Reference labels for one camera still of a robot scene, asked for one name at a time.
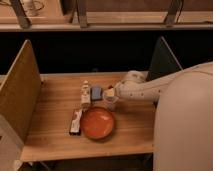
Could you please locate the translucent white cup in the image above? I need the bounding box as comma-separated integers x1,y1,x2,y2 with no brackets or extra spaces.
103,90,118,111

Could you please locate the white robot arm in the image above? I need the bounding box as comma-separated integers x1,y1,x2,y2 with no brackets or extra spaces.
113,62,213,171

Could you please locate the orange ceramic bowl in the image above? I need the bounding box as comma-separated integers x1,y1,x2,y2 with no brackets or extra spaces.
80,107,115,140

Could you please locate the blue sponge block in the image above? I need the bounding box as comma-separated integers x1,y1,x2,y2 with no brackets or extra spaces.
91,86,102,101

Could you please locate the white small bottle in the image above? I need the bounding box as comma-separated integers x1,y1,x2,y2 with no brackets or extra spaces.
81,80,91,108

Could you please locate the flat snack bar package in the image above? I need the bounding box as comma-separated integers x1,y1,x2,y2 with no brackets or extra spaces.
69,109,82,135

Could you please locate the right dark divider panel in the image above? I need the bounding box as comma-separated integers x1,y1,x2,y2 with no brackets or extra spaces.
146,36,182,81

